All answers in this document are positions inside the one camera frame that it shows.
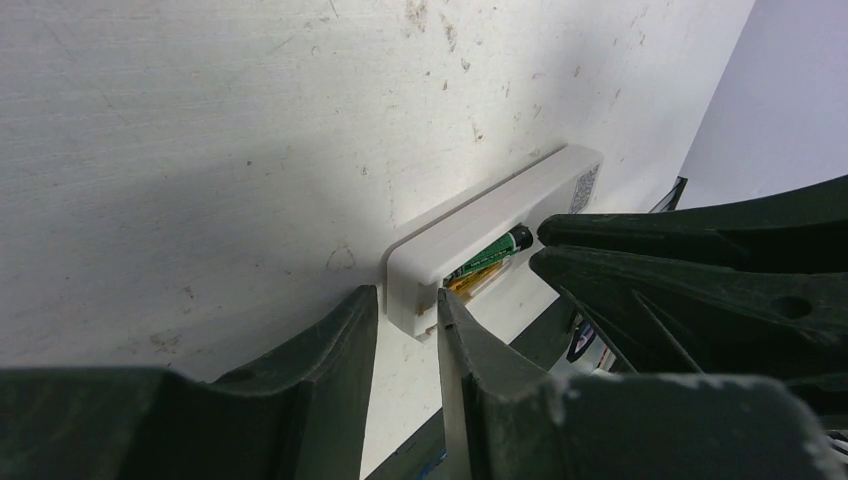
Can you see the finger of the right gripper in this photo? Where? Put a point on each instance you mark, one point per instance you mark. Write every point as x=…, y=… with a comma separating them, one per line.
x=670, y=316

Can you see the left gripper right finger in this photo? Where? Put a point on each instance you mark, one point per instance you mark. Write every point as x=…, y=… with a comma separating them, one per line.
x=507, y=418

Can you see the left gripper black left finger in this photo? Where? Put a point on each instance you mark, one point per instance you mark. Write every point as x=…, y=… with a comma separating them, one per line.
x=297, y=412

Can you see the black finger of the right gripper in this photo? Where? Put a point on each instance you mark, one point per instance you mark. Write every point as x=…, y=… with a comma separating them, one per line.
x=803, y=231

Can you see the gold AAA battery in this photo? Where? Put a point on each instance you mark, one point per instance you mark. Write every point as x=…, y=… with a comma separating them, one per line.
x=473, y=284

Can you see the green black AAA battery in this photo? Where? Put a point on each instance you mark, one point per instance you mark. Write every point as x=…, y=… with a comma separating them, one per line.
x=517, y=239

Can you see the white remote control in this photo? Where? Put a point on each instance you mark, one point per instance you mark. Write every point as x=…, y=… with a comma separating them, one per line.
x=561, y=183

